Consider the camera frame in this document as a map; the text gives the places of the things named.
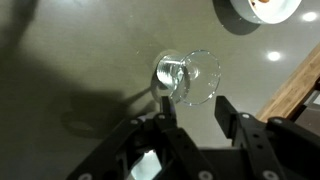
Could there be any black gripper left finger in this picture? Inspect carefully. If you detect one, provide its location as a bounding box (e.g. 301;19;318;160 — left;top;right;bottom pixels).
66;96;217;180

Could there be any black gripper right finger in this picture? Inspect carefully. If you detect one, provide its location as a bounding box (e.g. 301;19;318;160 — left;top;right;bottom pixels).
214;96;320;180

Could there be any clear glass cup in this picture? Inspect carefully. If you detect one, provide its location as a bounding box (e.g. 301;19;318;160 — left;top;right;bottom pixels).
155;49;222;106

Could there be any white bowl with nuts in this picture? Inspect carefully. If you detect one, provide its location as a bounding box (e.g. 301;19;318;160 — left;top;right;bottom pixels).
230;0;302;24

